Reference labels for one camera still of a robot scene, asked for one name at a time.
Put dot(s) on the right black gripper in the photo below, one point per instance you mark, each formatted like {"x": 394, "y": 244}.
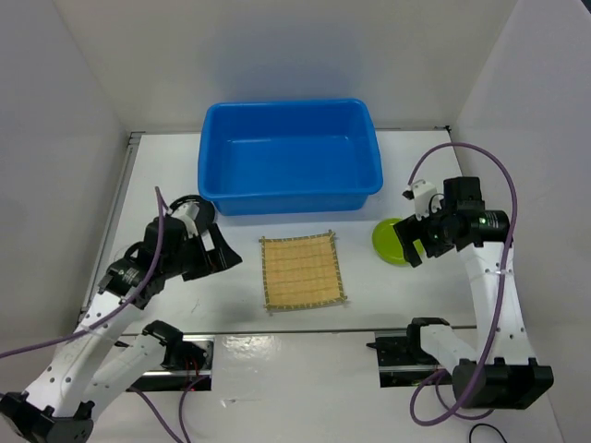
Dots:
{"x": 411, "y": 228}

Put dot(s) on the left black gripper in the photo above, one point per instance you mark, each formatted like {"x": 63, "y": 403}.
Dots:
{"x": 222, "y": 257}

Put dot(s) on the green round plate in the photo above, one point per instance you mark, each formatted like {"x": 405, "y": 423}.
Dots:
{"x": 386, "y": 243}

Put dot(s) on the bamboo sushi mat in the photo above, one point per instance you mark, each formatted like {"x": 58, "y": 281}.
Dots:
{"x": 301, "y": 272}

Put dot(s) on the black round plate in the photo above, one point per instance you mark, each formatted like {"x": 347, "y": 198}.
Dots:
{"x": 207, "y": 215}

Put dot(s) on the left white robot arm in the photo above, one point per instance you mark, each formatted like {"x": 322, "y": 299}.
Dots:
{"x": 64, "y": 402}

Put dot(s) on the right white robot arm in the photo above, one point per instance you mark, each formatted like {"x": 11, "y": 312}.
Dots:
{"x": 502, "y": 371}

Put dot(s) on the blue plastic bin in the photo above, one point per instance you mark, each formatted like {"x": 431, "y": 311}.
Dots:
{"x": 288, "y": 157}

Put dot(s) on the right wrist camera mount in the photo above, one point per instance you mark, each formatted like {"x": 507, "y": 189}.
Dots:
{"x": 420, "y": 193}

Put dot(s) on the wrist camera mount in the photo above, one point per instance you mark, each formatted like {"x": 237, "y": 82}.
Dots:
{"x": 420, "y": 193}
{"x": 188, "y": 214}

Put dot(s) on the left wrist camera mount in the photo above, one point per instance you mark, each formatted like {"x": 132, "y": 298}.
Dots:
{"x": 188, "y": 214}

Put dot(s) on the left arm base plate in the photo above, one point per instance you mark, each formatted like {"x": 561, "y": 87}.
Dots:
{"x": 192, "y": 370}

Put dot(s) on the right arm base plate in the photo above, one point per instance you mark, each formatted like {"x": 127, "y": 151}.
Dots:
{"x": 398, "y": 367}

